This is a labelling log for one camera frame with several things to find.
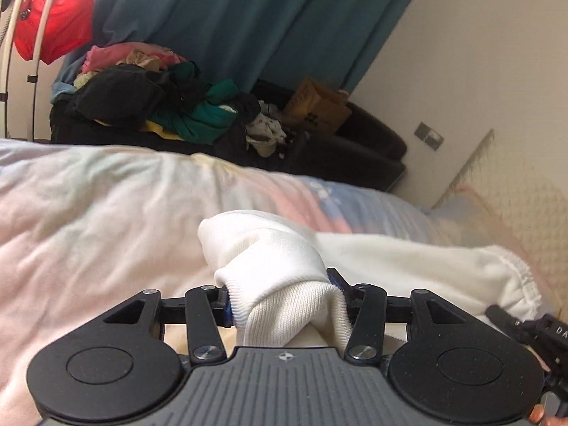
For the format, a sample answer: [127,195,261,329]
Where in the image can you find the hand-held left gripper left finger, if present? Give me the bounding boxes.
[103,285,232,363]

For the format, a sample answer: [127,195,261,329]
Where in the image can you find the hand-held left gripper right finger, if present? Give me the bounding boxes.
[326,267,449,361]

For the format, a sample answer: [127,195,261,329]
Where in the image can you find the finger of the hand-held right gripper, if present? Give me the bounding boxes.
[486,304,523,330]

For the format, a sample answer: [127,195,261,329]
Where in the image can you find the white pants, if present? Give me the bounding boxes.
[197,211,543,350]

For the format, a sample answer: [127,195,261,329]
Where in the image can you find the person's right hand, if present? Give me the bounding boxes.
[530,404,568,426]

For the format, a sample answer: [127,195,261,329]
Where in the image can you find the beige quilted headboard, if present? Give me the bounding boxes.
[432,129,568,317]

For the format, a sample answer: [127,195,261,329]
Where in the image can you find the black sofa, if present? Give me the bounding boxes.
[49,77,408,194]

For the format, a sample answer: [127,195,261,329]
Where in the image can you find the bed with pastel sheet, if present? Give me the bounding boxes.
[0,138,568,426]

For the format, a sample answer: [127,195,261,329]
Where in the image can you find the patterned white cloth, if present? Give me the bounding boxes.
[245,101,290,159]

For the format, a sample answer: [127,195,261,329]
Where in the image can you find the brown paper bag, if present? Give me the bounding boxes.
[283,77,354,137]

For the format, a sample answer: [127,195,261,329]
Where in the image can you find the yellow garment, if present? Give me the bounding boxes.
[141,120,188,143]

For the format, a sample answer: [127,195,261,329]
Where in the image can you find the green garment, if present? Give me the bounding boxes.
[148,62,241,145]

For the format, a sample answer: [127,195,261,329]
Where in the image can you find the light blue cloth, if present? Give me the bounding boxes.
[50,59,80,104]

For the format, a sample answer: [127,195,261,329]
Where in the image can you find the wide blue curtain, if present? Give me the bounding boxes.
[58,0,434,95]

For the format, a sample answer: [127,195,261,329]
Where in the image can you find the pink garment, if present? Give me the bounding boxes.
[82,42,190,75]

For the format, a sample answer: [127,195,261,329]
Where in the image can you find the garment steamer stand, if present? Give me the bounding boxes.
[0,0,61,141]

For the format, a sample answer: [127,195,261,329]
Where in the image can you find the red garment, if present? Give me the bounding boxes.
[13,0,95,64]

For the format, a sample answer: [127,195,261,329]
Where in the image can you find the metal wall switch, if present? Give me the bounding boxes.
[414,121,445,151]

